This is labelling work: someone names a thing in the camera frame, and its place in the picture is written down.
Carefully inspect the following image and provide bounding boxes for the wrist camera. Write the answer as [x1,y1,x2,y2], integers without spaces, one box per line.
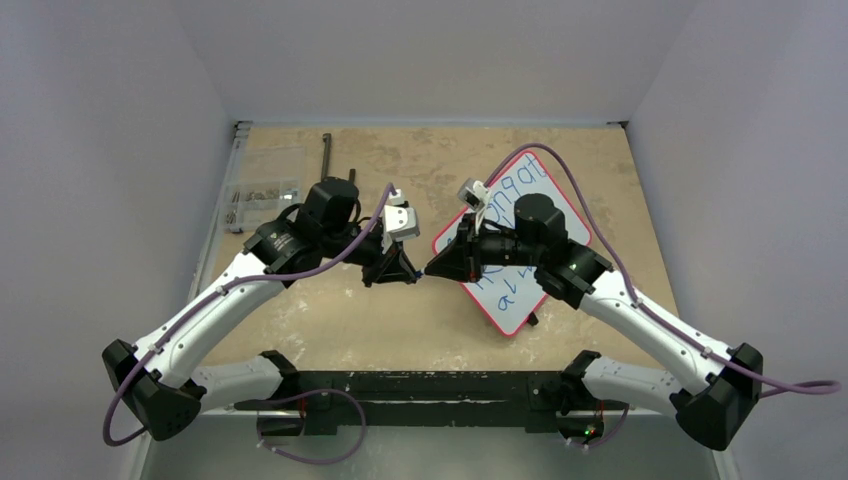
[382,189,420,245]
[457,178,492,233]

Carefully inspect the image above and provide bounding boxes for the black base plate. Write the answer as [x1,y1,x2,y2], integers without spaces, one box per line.
[235,371,604,439]

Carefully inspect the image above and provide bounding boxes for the dark metal bracket tool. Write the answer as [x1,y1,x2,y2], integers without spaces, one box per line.
[320,132,356,183]

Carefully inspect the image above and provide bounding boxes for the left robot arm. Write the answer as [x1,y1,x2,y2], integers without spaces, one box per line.
[102,177,420,447]

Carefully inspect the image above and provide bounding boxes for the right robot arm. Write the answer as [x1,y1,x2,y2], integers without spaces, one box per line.
[424,194,764,451]

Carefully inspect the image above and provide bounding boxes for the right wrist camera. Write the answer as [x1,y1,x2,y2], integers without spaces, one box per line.
[457,178,492,233]

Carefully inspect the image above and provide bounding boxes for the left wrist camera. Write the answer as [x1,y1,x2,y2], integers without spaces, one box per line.
[382,189,420,245]

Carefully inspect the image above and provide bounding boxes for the clear plastic screw box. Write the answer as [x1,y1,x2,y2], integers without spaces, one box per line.
[218,146,306,233]

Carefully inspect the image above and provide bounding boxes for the pink framed whiteboard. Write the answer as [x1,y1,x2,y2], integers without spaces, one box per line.
[461,149,593,337]

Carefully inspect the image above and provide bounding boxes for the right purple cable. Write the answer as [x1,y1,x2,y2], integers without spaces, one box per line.
[483,143,843,452]

